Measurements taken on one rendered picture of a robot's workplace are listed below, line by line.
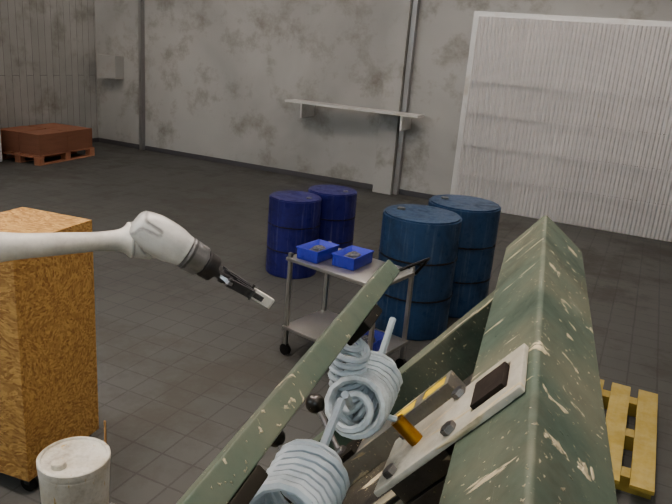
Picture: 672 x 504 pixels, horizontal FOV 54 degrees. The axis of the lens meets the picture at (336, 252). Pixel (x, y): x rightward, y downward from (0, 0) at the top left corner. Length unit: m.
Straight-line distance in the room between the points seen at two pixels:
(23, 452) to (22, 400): 0.28
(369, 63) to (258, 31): 2.04
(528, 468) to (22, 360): 2.90
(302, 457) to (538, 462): 0.17
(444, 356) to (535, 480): 0.86
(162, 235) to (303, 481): 1.33
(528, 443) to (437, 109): 9.66
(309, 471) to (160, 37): 12.21
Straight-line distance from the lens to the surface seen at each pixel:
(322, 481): 0.51
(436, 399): 1.11
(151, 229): 1.77
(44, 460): 3.20
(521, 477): 0.50
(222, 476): 0.40
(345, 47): 10.65
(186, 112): 12.31
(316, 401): 1.25
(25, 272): 3.13
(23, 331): 3.21
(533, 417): 0.57
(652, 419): 4.61
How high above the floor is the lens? 2.15
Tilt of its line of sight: 17 degrees down
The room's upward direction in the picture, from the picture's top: 5 degrees clockwise
